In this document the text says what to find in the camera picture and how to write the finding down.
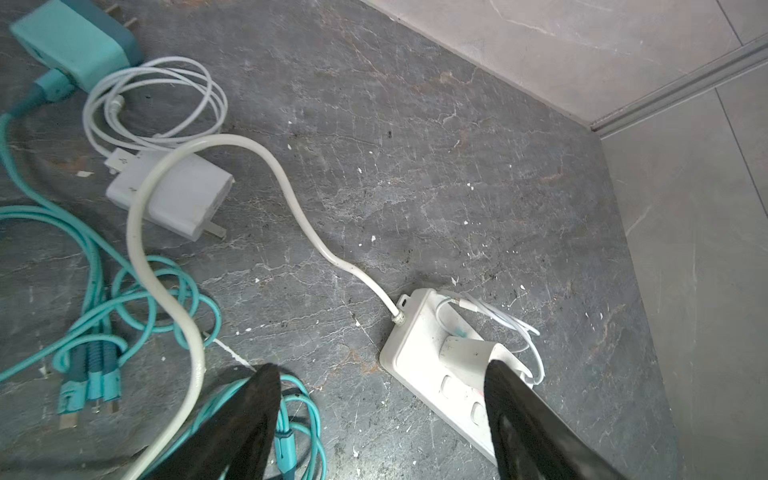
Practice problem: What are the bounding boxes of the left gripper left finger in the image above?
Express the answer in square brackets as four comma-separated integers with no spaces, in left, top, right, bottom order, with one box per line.
[147,364,281,479]

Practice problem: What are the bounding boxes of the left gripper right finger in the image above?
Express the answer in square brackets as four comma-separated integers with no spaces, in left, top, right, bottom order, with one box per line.
[484,360,624,479]

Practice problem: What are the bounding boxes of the white charger with white cable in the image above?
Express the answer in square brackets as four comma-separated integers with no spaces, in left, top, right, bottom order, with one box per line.
[435,291,545,390]

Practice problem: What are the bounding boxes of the white multicolour power strip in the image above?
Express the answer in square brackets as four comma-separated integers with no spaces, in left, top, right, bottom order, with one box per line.
[119,133,541,480]

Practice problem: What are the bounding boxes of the white charger adapter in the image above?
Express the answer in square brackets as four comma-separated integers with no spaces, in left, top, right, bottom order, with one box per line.
[82,56,234,241]

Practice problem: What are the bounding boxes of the teal charger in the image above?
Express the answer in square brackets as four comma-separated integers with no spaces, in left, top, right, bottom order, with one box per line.
[3,0,144,118]

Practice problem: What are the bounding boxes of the teal cable bundle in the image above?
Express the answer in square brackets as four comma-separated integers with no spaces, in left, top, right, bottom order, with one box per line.
[0,113,328,480]

